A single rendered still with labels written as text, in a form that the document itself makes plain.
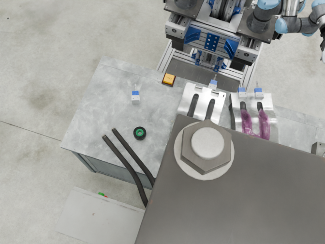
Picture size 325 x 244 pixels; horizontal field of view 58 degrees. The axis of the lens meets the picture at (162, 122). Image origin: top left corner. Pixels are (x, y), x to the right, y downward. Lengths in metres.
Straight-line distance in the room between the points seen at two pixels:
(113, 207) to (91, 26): 2.54
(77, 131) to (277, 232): 1.53
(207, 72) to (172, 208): 2.30
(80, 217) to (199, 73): 1.95
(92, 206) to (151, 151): 0.80
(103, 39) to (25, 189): 1.64
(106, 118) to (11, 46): 1.81
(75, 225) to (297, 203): 0.75
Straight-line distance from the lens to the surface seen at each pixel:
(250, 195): 0.56
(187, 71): 2.75
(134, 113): 1.90
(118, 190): 2.59
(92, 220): 1.09
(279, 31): 1.66
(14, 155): 2.92
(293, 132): 2.04
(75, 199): 1.11
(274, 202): 0.58
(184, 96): 1.86
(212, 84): 1.96
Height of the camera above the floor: 2.54
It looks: 68 degrees down
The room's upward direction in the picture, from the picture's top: 3 degrees clockwise
